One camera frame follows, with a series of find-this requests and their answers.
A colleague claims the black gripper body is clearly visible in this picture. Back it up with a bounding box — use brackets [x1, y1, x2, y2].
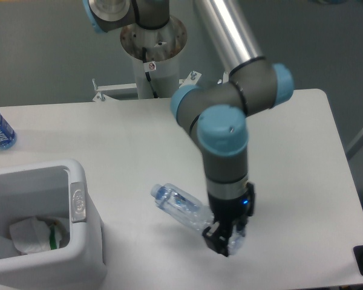
[208, 182, 255, 239]

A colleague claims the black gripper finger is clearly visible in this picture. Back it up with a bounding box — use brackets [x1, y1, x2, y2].
[201, 221, 232, 257]

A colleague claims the clear plastic bottle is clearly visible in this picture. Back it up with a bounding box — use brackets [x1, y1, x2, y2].
[151, 183, 246, 256]

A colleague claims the white paper trash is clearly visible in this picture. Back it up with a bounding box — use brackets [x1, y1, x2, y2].
[9, 216, 70, 255]

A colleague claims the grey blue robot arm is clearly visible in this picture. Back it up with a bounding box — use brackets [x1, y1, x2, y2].
[83, 1, 294, 256]

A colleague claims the white plastic trash can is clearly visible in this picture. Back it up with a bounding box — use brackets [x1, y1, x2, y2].
[0, 159, 107, 289]

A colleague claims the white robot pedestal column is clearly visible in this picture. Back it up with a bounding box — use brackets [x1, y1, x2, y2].
[120, 16, 188, 99]

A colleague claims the black cable on pedestal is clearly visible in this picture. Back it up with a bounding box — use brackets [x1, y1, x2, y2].
[142, 47, 159, 99]

